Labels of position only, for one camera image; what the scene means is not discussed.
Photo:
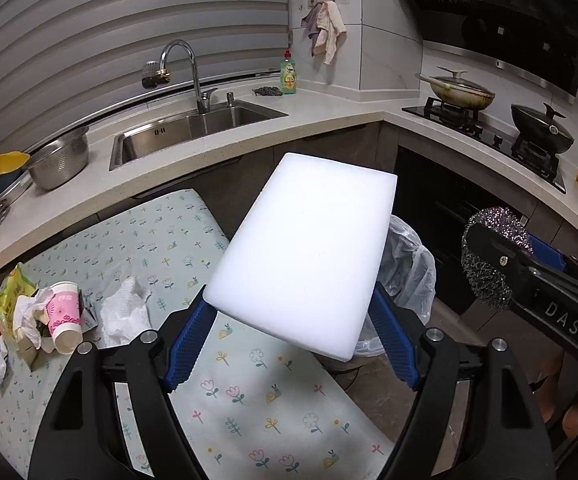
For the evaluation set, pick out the black range hood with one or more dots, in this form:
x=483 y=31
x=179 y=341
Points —
x=499 y=15

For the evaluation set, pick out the frying pan with glass lid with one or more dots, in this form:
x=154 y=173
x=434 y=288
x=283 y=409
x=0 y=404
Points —
x=461 y=91

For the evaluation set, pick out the steel wool scrubber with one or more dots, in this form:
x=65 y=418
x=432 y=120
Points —
x=499 y=222

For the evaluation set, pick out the chrome kitchen faucet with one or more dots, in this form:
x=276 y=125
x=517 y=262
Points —
x=189 y=57

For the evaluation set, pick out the grey hanging cloth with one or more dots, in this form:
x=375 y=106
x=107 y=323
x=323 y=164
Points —
x=313 y=22

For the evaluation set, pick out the dark scouring pad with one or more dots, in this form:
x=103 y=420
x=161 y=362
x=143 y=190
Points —
x=267 y=91

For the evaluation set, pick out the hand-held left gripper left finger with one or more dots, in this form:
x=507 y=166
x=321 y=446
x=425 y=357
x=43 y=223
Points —
x=189 y=345

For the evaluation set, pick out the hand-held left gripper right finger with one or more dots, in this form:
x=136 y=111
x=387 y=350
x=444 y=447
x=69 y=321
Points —
x=394 y=340

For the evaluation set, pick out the lime green packet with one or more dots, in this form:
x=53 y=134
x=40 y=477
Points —
x=14 y=287

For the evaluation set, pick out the yellow and blue basin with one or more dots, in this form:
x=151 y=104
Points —
x=1 y=170

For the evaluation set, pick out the small crumpled white tissue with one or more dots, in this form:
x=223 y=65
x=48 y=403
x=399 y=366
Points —
x=26 y=315

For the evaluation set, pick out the black gas stove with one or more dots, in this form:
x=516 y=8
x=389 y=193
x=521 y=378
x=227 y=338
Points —
x=489 y=132

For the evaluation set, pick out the stainless steel sink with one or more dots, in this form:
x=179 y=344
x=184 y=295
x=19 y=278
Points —
x=169 y=132

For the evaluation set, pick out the grey window blind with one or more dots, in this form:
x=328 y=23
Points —
x=94 y=35

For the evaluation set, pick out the floral printed tablecloth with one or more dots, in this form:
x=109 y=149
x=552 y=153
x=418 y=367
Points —
x=269 y=400

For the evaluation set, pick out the pink paper cup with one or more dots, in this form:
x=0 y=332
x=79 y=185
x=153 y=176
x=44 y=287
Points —
x=64 y=315

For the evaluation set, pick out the black wok with lid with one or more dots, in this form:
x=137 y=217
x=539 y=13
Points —
x=541 y=130

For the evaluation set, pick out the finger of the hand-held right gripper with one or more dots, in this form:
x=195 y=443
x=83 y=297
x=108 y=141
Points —
x=546 y=255
x=494 y=252

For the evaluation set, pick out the trash bin with plastic liner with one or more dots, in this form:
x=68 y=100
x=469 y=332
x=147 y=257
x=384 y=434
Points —
x=409 y=270

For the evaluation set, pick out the stainless steel colander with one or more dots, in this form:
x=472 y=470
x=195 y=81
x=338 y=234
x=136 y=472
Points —
x=61 y=162

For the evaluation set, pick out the large crumpled white tissue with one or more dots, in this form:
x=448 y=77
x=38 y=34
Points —
x=124 y=310

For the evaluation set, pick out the green dish soap bottle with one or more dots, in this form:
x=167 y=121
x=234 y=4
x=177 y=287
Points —
x=289 y=77

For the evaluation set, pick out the pinkish white hanging cloth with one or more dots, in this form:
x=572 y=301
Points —
x=333 y=22

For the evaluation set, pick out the white foam block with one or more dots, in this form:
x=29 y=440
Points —
x=304 y=250

